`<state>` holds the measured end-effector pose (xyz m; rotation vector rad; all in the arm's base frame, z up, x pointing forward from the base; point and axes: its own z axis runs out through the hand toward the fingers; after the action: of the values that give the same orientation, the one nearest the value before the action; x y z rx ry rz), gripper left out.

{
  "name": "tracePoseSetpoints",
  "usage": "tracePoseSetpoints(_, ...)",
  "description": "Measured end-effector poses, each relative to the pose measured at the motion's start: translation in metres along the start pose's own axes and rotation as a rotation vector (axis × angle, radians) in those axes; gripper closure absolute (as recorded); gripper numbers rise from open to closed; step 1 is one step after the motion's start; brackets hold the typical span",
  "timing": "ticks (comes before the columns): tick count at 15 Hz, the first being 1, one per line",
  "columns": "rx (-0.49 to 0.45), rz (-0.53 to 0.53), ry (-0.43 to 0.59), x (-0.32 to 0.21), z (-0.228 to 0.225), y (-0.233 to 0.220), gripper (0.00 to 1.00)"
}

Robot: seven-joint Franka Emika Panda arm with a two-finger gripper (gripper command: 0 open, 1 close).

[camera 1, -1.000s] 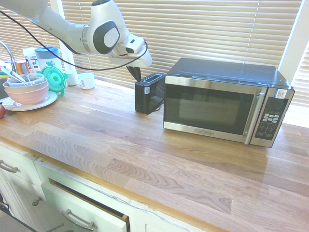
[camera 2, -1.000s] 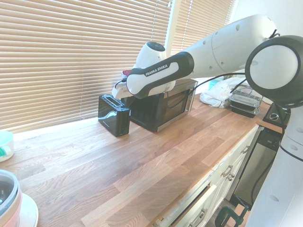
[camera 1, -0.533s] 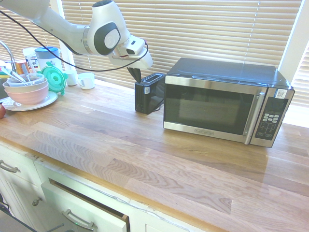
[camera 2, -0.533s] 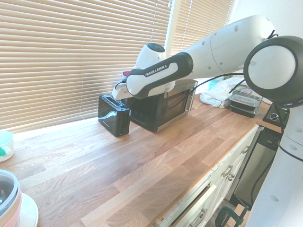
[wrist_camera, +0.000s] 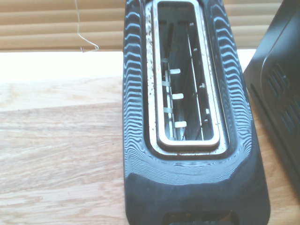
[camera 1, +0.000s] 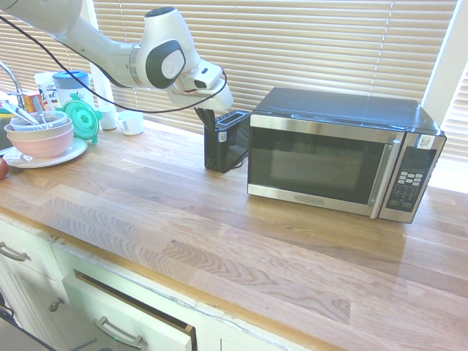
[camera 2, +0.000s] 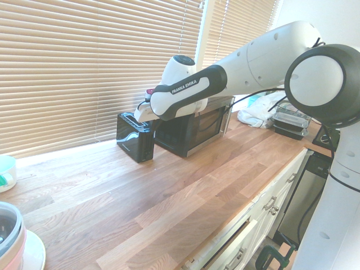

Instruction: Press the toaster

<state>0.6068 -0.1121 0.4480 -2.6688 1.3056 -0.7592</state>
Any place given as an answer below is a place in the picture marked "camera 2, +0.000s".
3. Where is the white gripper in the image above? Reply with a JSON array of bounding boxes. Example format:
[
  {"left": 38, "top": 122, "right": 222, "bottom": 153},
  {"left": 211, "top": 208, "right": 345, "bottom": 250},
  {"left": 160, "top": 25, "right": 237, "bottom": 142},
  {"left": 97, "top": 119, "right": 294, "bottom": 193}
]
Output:
[{"left": 133, "top": 101, "right": 156, "bottom": 123}]

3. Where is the black glossy toaster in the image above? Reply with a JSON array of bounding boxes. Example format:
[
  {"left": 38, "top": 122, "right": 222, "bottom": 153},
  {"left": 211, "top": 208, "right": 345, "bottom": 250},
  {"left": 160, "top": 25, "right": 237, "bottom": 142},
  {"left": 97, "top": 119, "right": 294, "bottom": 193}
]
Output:
[{"left": 116, "top": 111, "right": 156, "bottom": 164}]

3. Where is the stainless steel microwave oven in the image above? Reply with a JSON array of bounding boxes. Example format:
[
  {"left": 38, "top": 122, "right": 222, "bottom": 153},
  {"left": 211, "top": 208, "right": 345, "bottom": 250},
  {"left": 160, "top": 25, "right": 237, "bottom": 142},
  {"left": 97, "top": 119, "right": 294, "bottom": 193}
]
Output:
[{"left": 154, "top": 95, "right": 236, "bottom": 158}]

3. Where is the wide beige window blind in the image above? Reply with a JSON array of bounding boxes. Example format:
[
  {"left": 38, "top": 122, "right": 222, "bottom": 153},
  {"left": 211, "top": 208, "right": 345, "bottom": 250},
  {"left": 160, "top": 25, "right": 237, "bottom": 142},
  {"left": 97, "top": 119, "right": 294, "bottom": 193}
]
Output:
[{"left": 0, "top": 0, "right": 205, "bottom": 160}]

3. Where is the white plastic bag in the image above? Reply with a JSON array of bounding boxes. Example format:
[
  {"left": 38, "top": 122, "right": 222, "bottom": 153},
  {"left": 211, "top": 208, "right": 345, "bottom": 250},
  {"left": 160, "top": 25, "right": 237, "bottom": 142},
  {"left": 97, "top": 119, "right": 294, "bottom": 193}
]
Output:
[{"left": 237, "top": 92, "right": 288, "bottom": 129}]

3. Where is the narrow beige window blind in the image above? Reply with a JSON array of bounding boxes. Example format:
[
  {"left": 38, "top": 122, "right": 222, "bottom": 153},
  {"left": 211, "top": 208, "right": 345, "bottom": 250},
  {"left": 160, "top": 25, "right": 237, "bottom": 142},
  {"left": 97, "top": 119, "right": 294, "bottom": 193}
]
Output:
[{"left": 201, "top": 0, "right": 282, "bottom": 71}]

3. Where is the black food container clear lid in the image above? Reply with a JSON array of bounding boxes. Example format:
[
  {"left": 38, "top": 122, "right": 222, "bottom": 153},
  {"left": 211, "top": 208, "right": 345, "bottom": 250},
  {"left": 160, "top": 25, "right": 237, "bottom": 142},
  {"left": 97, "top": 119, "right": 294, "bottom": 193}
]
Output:
[{"left": 271, "top": 111, "right": 308, "bottom": 129}]

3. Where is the white kitchen cabinet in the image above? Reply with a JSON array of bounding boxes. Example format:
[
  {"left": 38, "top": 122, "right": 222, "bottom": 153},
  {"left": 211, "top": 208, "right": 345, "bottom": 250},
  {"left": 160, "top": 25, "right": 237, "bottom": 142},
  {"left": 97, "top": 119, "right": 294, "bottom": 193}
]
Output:
[{"left": 179, "top": 148, "right": 310, "bottom": 270}]

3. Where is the white plate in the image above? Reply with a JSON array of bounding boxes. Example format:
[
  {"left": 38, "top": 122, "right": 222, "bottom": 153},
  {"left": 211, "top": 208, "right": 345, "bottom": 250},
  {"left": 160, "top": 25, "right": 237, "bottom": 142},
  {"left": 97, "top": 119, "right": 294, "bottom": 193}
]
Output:
[{"left": 16, "top": 229, "right": 47, "bottom": 270}]

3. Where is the stainless steel dishwasher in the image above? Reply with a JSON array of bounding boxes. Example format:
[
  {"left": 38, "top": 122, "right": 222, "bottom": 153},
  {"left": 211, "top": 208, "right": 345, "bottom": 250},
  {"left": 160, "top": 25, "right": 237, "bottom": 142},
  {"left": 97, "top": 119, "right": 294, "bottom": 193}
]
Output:
[{"left": 271, "top": 153, "right": 332, "bottom": 246}]

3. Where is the pink bowl with lid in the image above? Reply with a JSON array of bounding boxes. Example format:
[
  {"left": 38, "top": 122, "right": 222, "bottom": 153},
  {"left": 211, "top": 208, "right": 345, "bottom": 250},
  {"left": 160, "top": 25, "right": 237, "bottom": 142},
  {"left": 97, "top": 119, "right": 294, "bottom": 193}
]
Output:
[{"left": 0, "top": 201, "right": 28, "bottom": 270}]

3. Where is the black stove with knob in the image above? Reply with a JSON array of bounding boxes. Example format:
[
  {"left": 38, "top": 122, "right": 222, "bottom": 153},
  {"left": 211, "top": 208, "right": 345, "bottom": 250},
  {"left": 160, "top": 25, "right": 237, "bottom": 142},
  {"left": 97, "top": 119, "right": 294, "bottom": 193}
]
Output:
[{"left": 312, "top": 123, "right": 341, "bottom": 147}]

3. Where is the green clamp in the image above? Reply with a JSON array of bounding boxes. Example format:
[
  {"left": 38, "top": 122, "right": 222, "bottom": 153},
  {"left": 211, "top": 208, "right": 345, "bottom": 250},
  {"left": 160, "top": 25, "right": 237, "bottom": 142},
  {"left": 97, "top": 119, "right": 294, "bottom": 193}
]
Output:
[{"left": 254, "top": 243, "right": 298, "bottom": 270}]

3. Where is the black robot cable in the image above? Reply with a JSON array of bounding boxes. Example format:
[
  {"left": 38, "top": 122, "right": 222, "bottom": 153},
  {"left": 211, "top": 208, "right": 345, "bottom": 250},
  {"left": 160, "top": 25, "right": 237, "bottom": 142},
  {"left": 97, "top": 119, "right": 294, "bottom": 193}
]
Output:
[{"left": 196, "top": 87, "right": 288, "bottom": 133}]

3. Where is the white mug green handle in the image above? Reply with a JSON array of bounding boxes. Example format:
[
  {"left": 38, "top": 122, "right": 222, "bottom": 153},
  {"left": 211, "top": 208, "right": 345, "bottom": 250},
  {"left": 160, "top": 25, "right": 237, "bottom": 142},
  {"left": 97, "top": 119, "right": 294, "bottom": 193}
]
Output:
[{"left": 0, "top": 155, "right": 17, "bottom": 194}]

